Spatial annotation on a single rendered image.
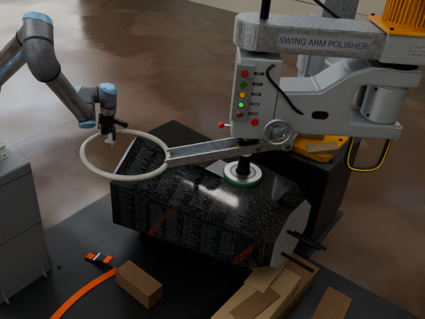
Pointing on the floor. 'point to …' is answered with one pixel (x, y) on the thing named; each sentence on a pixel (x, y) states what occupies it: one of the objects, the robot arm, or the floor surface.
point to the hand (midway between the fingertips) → (111, 142)
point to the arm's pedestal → (19, 228)
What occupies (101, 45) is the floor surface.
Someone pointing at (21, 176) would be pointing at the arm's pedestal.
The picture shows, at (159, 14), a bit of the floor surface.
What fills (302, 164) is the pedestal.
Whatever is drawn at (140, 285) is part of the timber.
